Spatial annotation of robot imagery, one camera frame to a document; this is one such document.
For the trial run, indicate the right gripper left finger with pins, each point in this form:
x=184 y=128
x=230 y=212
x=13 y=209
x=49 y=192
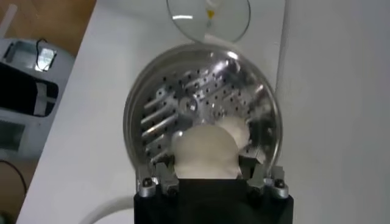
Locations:
x=166 y=179

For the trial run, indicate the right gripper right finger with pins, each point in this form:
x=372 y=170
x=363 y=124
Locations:
x=259 y=179

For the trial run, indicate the white steamed baozi bun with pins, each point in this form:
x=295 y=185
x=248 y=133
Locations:
x=204 y=152
x=237 y=131

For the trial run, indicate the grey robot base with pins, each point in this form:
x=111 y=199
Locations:
x=30 y=143

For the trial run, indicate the stainless steel steamer basket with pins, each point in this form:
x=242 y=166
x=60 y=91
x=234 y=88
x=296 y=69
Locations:
x=182 y=91

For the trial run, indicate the white round plate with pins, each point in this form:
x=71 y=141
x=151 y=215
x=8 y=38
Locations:
x=112 y=205

